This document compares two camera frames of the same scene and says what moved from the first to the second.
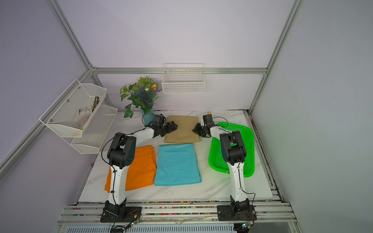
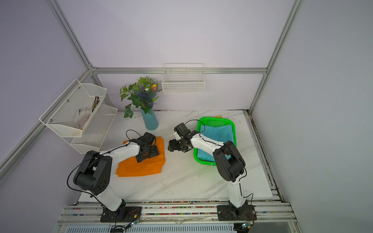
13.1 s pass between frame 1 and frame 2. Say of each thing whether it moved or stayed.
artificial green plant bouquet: stayed
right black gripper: moved
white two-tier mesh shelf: stayed
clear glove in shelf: stayed
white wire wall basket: stayed
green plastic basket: moved
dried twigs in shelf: stayed
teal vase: stayed
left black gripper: moved
